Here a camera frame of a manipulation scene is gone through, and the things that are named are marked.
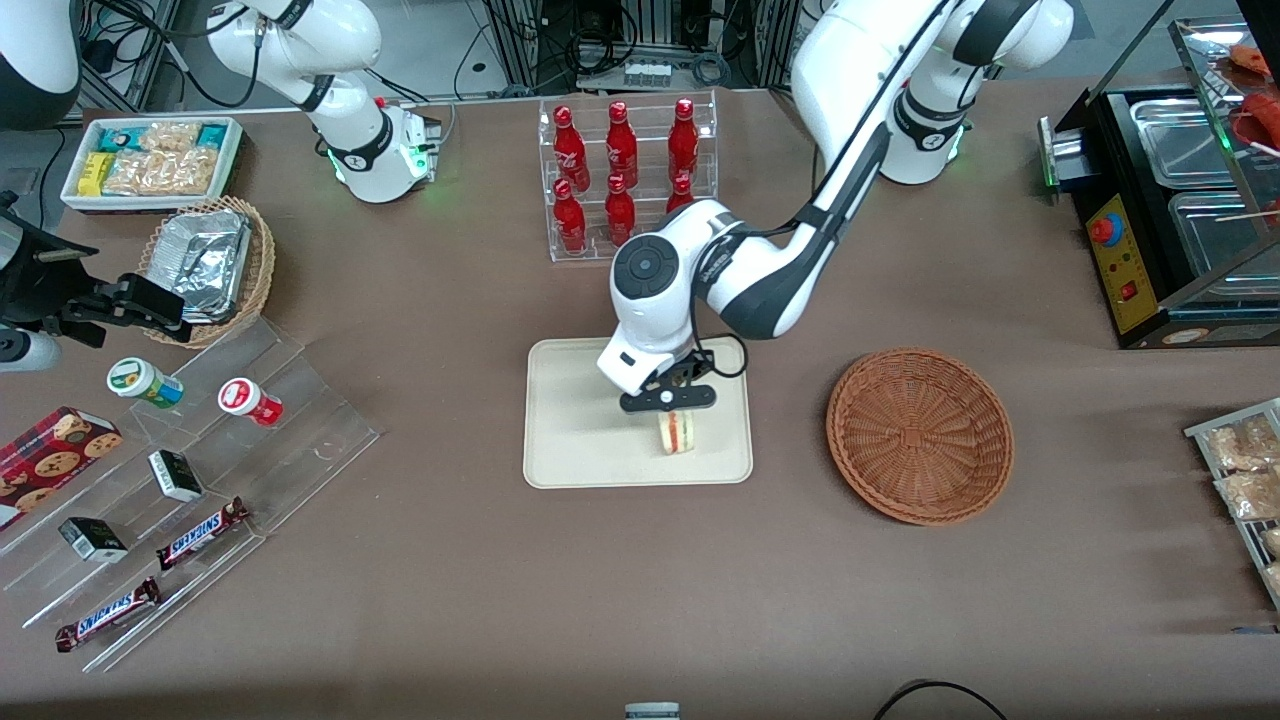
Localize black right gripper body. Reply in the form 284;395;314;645
0;190;101;329

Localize triangular sandwich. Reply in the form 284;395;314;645
656;408;697;457

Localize beige rectangular tray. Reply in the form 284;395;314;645
523;337;754;490

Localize light wicker basket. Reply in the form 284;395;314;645
138;196;277;349

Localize brown round wicker basket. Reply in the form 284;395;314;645
826;347;1015;527

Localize stacked aluminium foil trays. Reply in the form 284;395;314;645
150;210;253;323

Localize green-lidded cup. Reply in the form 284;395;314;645
107;357;185;410

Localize red-lidded cup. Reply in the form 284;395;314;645
218;377;284;428

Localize clear cracker bag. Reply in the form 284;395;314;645
103;148;219;197
140;122;204;153

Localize red chocolate chip cookie box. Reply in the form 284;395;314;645
0;406;124;531

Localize white plastic snack bin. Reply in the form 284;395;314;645
60;116;245;214

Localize small black box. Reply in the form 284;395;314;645
58;516;129;563
148;449;204;503

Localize clear acrylic stepped display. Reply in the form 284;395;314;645
0;315;381;673

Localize snickers bar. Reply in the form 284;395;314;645
55;577;163;653
155;497;250;572

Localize clear acrylic bottle rack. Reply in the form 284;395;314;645
538;90;719;264

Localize black hot food display case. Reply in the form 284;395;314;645
1038;0;1280;351

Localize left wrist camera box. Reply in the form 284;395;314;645
619;384;718;414

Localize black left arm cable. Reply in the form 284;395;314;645
695;0;951;381

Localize black cable loop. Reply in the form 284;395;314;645
873;680;1011;720

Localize grey wire rack tray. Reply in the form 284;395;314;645
1184;398;1280;611

